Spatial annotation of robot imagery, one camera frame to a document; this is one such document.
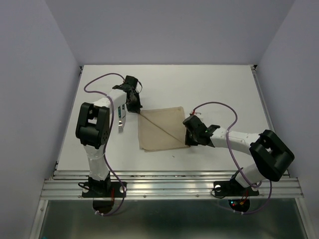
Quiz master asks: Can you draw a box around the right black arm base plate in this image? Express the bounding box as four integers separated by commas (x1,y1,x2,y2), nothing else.
210,181,259,199

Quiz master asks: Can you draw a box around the silver knife teal handle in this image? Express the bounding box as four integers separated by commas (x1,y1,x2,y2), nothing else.
121,105,126,126

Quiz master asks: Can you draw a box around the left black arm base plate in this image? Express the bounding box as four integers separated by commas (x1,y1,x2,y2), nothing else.
78,181,126,199

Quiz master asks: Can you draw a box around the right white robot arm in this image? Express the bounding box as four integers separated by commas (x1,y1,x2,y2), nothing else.
183,115,295,194

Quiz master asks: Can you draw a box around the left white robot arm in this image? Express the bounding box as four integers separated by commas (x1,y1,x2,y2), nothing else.
75,73,142,196

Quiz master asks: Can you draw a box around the aluminium rail frame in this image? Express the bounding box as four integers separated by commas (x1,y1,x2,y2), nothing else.
30,65,312,239

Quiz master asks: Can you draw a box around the beige cloth napkin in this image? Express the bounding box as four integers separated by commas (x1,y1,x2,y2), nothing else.
138,107,188,152

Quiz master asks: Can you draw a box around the silver fork teal handle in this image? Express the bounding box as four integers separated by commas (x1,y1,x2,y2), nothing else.
118,106,123,134

